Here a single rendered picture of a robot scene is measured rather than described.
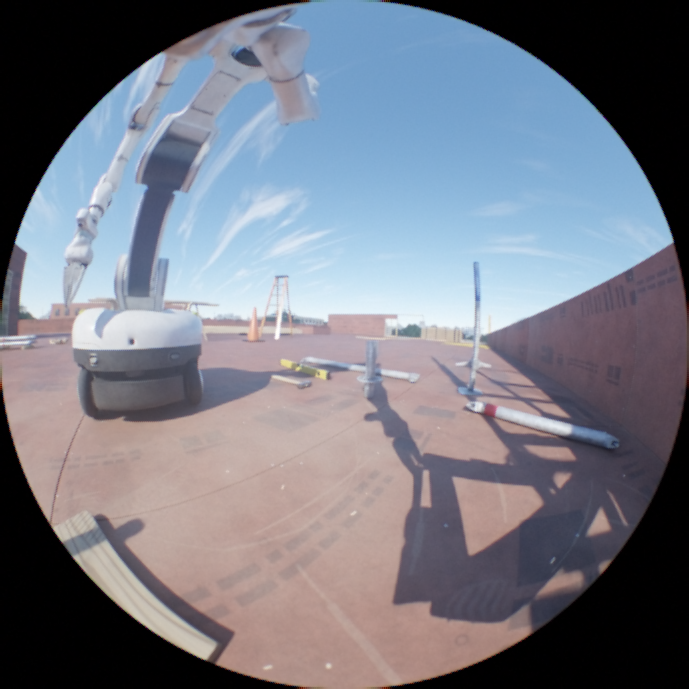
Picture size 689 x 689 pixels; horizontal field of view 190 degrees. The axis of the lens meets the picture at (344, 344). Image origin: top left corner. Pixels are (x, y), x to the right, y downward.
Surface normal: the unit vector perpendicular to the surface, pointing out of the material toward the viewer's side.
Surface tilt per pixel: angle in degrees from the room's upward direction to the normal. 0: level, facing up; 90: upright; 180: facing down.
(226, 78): 132
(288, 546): 0
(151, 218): 124
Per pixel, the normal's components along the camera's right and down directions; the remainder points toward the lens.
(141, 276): 0.63, 0.63
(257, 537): 0.05, -1.00
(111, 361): 0.65, 0.08
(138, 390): 0.80, 0.09
